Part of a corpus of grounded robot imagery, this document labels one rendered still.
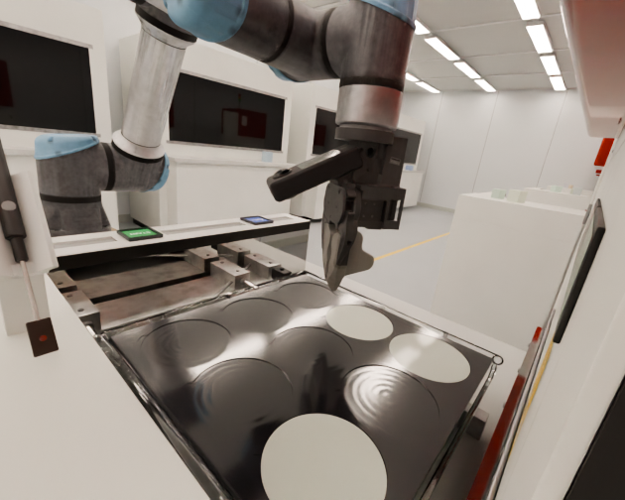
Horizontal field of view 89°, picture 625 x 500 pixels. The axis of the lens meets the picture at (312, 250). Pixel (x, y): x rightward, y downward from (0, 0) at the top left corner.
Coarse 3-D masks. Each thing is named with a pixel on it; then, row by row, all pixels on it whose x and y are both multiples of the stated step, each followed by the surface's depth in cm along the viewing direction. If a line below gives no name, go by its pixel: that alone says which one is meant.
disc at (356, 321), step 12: (336, 312) 50; (348, 312) 50; (360, 312) 50; (372, 312) 51; (336, 324) 46; (348, 324) 47; (360, 324) 47; (372, 324) 47; (384, 324) 48; (360, 336) 44; (372, 336) 44; (384, 336) 45
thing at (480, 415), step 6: (468, 408) 40; (462, 414) 40; (480, 414) 39; (486, 414) 39; (462, 420) 40; (474, 420) 39; (480, 420) 39; (486, 420) 39; (456, 426) 41; (468, 426) 40; (474, 426) 39; (480, 426) 39; (468, 432) 40; (474, 432) 39; (480, 432) 39
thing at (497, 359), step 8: (320, 280) 61; (344, 288) 58; (360, 296) 56; (376, 304) 54; (392, 312) 52; (400, 312) 51; (416, 320) 49; (432, 328) 48; (448, 336) 46; (456, 336) 46; (464, 344) 45; (472, 344) 45; (480, 352) 44; (488, 352) 43; (496, 360) 42
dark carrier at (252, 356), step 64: (192, 320) 43; (256, 320) 45; (320, 320) 47; (192, 384) 32; (256, 384) 33; (320, 384) 34; (384, 384) 35; (448, 384) 36; (256, 448) 26; (384, 448) 27
